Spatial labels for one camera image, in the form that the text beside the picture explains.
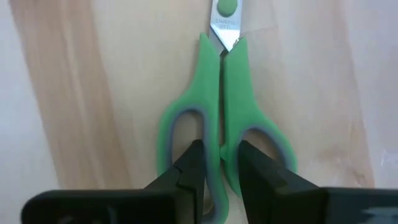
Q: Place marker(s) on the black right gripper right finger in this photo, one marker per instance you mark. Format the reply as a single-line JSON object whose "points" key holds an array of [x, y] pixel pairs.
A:
{"points": [[273, 199]]}

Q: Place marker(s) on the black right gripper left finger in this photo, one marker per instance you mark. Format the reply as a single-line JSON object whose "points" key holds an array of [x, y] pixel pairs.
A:
{"points": [[186, 186]]}

